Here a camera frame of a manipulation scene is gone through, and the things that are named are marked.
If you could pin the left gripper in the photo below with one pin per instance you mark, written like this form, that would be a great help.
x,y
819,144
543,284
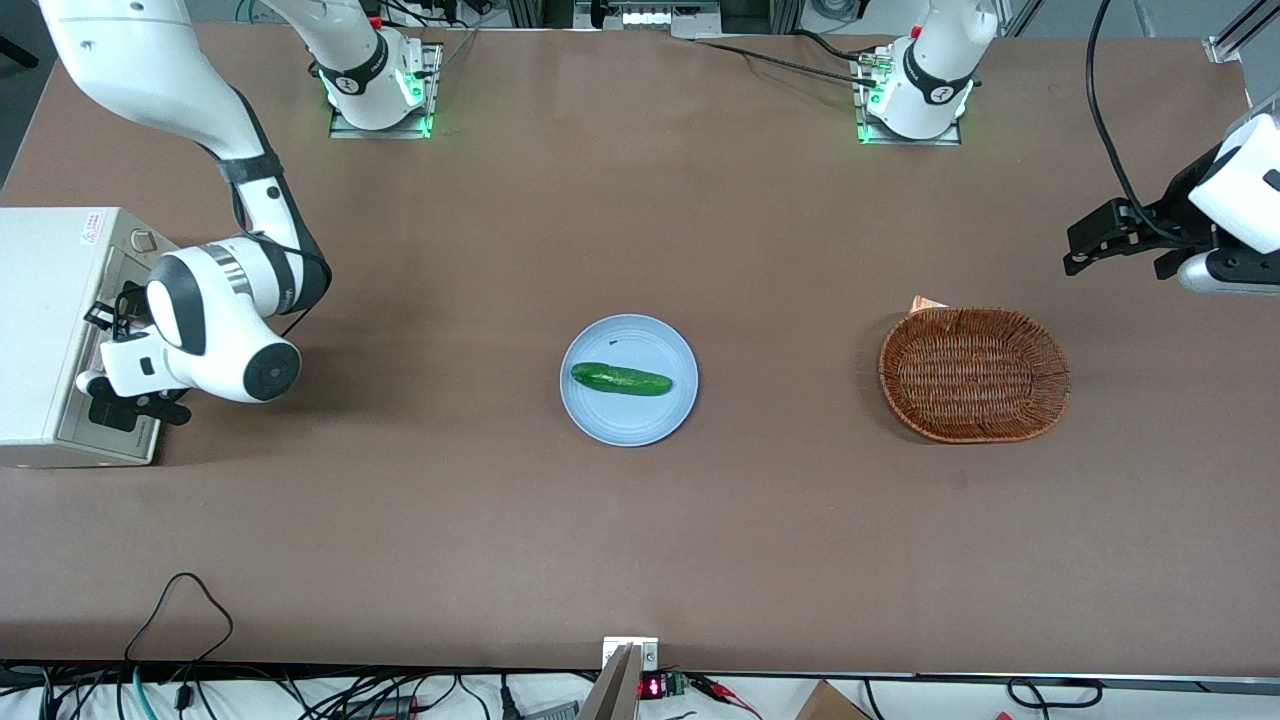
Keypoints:
x,y
1177,218

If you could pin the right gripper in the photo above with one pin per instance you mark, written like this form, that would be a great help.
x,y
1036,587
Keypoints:
x,y
112,413

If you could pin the white oven door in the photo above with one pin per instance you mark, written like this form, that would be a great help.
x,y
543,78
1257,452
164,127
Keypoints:
x,y
90,440

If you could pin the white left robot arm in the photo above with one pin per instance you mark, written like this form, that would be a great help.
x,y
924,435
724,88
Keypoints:
x,y
930,70

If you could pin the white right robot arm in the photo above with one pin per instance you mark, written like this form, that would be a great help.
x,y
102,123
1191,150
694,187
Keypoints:
x,y
150,70

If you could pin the white toaster oven body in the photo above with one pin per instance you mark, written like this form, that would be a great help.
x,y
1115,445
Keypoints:
x,y
35,320

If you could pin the silver oven knob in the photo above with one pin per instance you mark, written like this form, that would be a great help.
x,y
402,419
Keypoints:
x,y
143,241

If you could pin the red warning sticker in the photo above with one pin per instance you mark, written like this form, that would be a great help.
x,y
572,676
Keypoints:
x,y
92,227

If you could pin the brown oval wicker basket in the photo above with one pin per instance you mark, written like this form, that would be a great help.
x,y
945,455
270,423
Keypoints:
x,y
975,375

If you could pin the orange paper basket tag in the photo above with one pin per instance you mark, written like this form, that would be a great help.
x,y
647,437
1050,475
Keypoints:
x,y
925,303

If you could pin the green cucumber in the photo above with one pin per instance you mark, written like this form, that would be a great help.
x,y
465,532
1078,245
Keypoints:
x,y
620,379

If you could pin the light blue round plate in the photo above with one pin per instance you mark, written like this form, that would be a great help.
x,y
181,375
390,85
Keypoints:
x,y
630,415

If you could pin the brown cardboard box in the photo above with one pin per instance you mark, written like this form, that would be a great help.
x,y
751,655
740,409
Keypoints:
x,y
830,702

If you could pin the red digit display module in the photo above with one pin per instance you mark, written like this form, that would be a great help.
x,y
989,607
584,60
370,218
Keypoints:
x,y
660,687

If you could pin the red alligator clip leads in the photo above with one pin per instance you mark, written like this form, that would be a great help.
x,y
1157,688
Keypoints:
x,y
725,695

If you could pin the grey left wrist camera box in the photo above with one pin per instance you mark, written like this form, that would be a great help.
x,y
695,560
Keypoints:
x,y
1230,273

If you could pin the black bracket at right wrist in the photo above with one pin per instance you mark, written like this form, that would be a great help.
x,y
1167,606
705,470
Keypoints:
x,y
115,308

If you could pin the aluminium frame profile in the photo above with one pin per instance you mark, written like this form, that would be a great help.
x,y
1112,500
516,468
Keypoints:
x,y
1240,30

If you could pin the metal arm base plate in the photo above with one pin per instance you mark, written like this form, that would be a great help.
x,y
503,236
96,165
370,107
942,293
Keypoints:
x,y
432,90
862,110

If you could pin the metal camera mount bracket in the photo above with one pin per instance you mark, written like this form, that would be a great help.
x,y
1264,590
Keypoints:
x,y
625,675

